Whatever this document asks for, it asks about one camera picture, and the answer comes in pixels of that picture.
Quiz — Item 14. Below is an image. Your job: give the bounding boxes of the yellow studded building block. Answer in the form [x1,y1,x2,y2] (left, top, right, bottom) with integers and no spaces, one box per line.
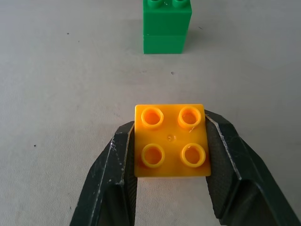
[134,104,212,178]

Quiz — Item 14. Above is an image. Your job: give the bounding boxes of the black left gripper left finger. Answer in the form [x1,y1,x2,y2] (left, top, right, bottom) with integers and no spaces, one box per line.
[69,121,139,226]

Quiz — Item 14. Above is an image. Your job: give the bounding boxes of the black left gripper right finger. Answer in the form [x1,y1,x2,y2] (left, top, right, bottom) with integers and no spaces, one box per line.
[204,110,301,226]

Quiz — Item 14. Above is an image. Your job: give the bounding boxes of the green studded building block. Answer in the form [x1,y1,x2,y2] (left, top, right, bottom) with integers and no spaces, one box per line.
[143,0,192,55]

